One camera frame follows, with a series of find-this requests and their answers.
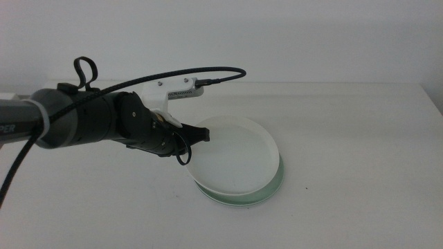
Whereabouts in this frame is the white shallow bowl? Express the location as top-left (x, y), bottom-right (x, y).
top-left (186, 115), bottom-right (280, 196)

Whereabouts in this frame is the pale green shallow bowl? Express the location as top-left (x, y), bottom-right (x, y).
top-left (195, 155), bottom-right (285, 207)

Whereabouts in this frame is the thin black looped wire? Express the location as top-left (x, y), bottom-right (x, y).
top-left (172, 130), bottom-right (193, 167)

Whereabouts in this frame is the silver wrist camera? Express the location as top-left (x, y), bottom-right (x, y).
top-left (167, 86), bottom-right (206, 102)

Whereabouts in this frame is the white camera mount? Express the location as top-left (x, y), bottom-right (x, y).
top-left (141, 76), bottom-right (183, 129)

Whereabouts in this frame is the black braided cable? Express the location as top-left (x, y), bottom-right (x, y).
top-left (0, 66), bottom-right (248, 210)

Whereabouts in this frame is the black strap loop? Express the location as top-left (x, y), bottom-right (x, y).
top-left (73, 55), bottom-right (99, 92)

